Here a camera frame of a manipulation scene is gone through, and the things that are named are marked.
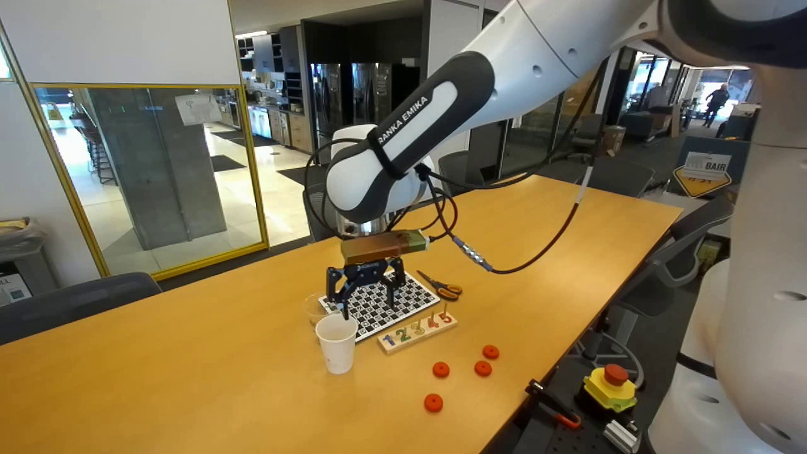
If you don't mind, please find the black and red tool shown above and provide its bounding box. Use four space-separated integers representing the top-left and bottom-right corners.
526 377 585 434

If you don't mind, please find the grey bin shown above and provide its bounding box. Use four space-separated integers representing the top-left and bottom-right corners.
0 220 60 308

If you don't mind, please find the yellow framed glass panel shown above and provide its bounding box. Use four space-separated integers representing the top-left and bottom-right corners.
30 80 273 284

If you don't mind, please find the black glass door cabinet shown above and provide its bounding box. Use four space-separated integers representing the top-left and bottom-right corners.
302 54 427 167

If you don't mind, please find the black equipment cart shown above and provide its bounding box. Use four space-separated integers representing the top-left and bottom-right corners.
482 318 701 454

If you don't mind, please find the white and yellow sign board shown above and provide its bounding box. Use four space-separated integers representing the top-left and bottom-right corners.
671 149 736 199

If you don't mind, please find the person in dark clothes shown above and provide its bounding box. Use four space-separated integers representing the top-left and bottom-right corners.
705 80 736 126

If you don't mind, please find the wooden number puzzle board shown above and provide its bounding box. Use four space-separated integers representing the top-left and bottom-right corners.
373 308 461 356

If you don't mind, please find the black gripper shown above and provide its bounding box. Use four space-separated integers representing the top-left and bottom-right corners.
323 254 413 323

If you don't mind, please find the white paper cup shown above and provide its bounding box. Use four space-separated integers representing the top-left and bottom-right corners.
313 312 360 377

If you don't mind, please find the silver metal block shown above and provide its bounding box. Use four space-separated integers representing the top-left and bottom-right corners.
604 415 644 454

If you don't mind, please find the black cable with white sleeve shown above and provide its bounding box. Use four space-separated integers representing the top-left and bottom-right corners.
413 70 613 276

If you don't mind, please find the black white calibration board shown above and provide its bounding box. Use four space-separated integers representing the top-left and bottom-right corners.
315 270 444 346

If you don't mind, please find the yellow emergency stop button box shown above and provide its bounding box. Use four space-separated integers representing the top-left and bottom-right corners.
582 361 642 415

